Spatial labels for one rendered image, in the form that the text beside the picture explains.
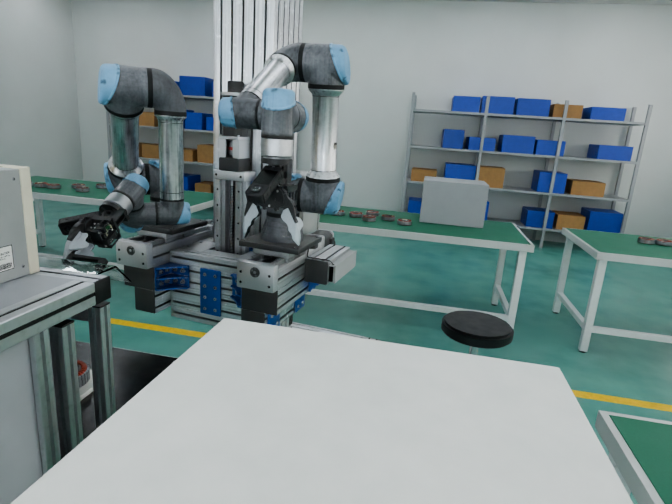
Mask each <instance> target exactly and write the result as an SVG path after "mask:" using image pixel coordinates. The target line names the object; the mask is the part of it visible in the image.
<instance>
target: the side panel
mask: <svg viewBox="0 0 672 504"><path fill-rule="evenodd" d="M59 461H60V452H59V441H58V431H57V420H56V410H55V400H54V389H53V379H52V368H51V358H50V348H49V337H48V329H46V330H44V331H42V332H40V333H38V334H36V335H34V336H32V337H30V338H28V339H26V340H24V341H22V342H20V343H18V344H16V345H14V346H12V347H10V348H8V349H6V350H4V351H2V352H0V504H11V503H12V502H13V501H14V500H15V499H16V498H18V497H19V496H20V495H21V494H22V493H23V492H24V491H26V490H27V489H28V488H29V487H30V486H31V485H33V484H34V483H35V482H36V481H37V480H38V479H39V478H41V477H42V476H43V475H44V474H45V473H46V472H48V471H49V470H50V469H51V468H52V467H53V466H54V465H56V464H57V463H58V462H59Z"/></svg>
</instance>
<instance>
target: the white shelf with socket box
mask: <svg viewBox="0 0 672 504"><path fill-rule="evenodd" d="M11 504H633V502H632V500H631V499H630V497H629V495H628V493H627V491H626V489H625V487H624V486H623V484H622V482H621V480H620V478H619V476H618V475H617V473H616V471H615V469H614V467H613V465H612V464H611V462H610V460H609V458H608V456H607V454H606V453H605V451H604V449H603V447H602V445H601V443H600V442H599V440H598V438H597V436H596V434H595V432H594V430H593V429H592V427H591V425H590V423H589V421H588V419H587V418H586V416H585V414H584V412H583V410H582V408H581V407H580V405H579V403H578V401H577V399H576V397H575V396H574V394H573V392H572V390H571V388H570V386H569V385H568V383H567V381H566V379H565V377H564V375H563V373H562V372H561V370H560V368H558V367H553V366H546V365H539V364H532V363H526V362H519V361H512V360H505V359H499V358H492V357H485V356H478V355H472V354H465V353H458V352H451V351H445V350H438V349H431V348H424V347H418V346H411V345H404V344H397V343H391V342H384V341H377V340H370V339H364V338H357V337H350V336H343V335H337V334H330V333H323V332H316V331H310V330H303V329H296V328H289V327H283V326H276V325H269V324H262V323H256V322H249V321H242V320H235V319H229V318H224V319H223V320H222V321H220V322H219V323H218V324H217V325H216V326H215V327H213V328H212V329H211V330H210V331H209V332H208V333H207V334H205V335H204V336H203V337H202V338H201V339H200V340H198V341H197V342H196V343H195V344H194V345H193V346H192V347H190V348H189V349H188V350H187V351H186V352H185V353H184V354H182V355H181V356H180V357H179V358H178V359H177V360H175V361H174V362H173V363H172V364H171V365H170V366H169V367H167V368H166V369H165V370H164V371H163V372H162V373H160V374H159V375H158V376H157V377H156V378H155V379H154V380H152V381H151V382H150V383H149V384H148V385H147V386H145V387H144V388H143V389H142V390H141V391H140V392H139V393H137V394H136V395H135V396H134V397H133V398H132V399H131V400H129V401H128V402H127V403H126V404H125V405H124V406H122V407H121V408H120V409H119V410H118V411H117V412H116V413H114V414H113V415H112V416H111V417H110V418H109V419H107V420H106V421H105V422H104V423H103V424H102V425H101V426H99V427H98V428H97V429H96V430H95V431H94V432H92V433H91V434H90V435H89V436H88V437H87V438H86V439H84V440H83V441H82V442H81V443H80V444H79V445H77V446H76V447H75V448H74V449H73V450H72V451H71V452H69V453H68V454H67V455H66V456H65V457H64V458H63V459H61V460H60V461H59V462H58V463H57V464H56V465H54V466H53V467H52V468H51V469H50V470H49V471H48V472H46V473H45V474H44V475H43V476H42V477H41V478H39V479H38V480H37V481H36V482H35V483H34V484H33V485H31V486H30V487H29V488H28V489H27V490H26V491H24V492H23V493H22V494H21V495H20V496H19V497H18V498H16V499H15V500H14V501H13V502H12V503H11Z"/></svg>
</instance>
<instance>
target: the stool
mask: <svg viewBox="0 0 672 504"><path fill-rule="evenodd" d="M441 328H442V331H443V332H444V333H445V334H446V335H447V336H448V337H449V338H451V339H453V340H455V341H456V342H459V343H462V344H464V345H468V346H469V352H468V354H472V355H477V354H478V348H485V349H495V348H501V347H504V346H506V345H508V344H510V343H511V342H512V340H513V335H514V330H513V328H512V327H511V326H510V325H509V324H508V323H507V322H506V321H504V320H502V319H500V318H498V317H496V316H493V315H490V314H486V313H482V312H476V311H454V312H450V313H448V314H447V315H445V316H444V317H443V318H442V324H441Z"/></svg>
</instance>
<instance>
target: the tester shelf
mask: <svg viewBox="0 0 672 504"><path fill-rule="evenodd" d="M39 269H40V271H39V272H36V273H33V274H28V275H25V276H22V277H19V278H16V279H13V280H10V281H7V282H4V283H1V284H0V352H2V351H4V350H6V349H8V348H10V347H12V346H14V345H16V344H18V343H20V342H22V341H24V340H26V339H28V338H30V337H32V336H34V335H36V334H38V333H40V332H42V331H44V330H46V329H48V328H50V327H52V326H54V325H56V324H58V323H60V322H62V321H64V320H66V319H68V318H70V317H72V316H74V315H76V314H78V313H80V312H82V311H84V310H86V309H88V308H90V307H92V306H94V305H97V304H99V303H101V302H103V301H105V300H107V299H109V298H111V286H110V276H104V275H97V274H89V273H82V272H75V271H68V270H60V269H53V268H46V267H39Z"/></svg>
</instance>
